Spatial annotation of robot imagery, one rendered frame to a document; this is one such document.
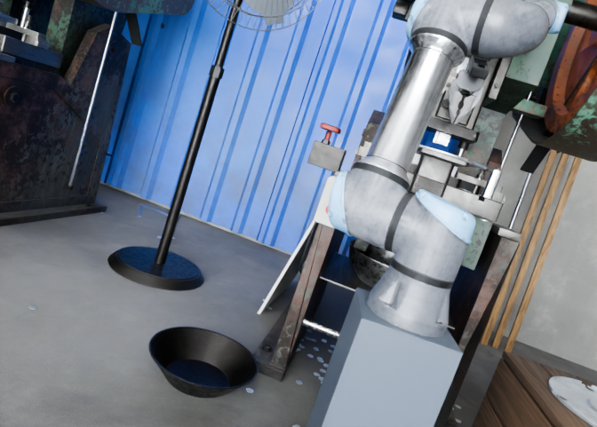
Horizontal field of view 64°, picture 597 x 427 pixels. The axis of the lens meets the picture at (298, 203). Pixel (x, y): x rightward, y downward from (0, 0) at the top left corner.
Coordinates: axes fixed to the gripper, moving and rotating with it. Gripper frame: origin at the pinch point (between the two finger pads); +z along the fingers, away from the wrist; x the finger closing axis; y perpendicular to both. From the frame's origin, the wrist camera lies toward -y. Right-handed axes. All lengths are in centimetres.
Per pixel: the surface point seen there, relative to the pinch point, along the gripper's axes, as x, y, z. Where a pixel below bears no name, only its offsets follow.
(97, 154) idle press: 150, 71, 60
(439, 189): -2.9, 2.0, 20.5
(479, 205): -15.9, 5.2, 21.3
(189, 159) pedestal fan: 87, 31, 41
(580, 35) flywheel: -36, 49, -48
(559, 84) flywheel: -34, 45, -28
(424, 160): 4.1, 2.3, 13.7
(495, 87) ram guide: -8.4, 8.2, -13.3
